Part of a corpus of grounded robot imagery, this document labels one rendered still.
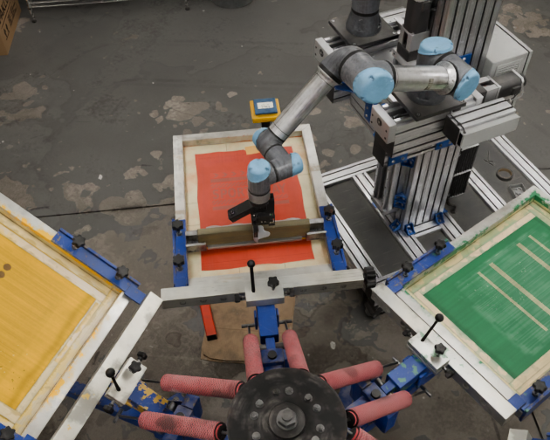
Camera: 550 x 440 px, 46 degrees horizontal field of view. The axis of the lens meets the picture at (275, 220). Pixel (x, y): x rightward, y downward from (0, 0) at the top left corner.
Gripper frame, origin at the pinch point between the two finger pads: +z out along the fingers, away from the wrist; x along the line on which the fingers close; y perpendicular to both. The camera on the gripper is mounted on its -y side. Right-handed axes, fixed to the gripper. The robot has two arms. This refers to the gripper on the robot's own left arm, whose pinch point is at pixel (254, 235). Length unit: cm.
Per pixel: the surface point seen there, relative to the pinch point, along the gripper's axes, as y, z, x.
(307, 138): 28, 1, 51
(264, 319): -0.5, -3.1, -38.3
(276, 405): -2, -30, -80
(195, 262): -22.2, 5.6, -5.5
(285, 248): 11.0, 5.2, -3.3
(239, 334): -7, 99, 19
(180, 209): -26.6, 2.1, 17.5
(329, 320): 39, 100, 23
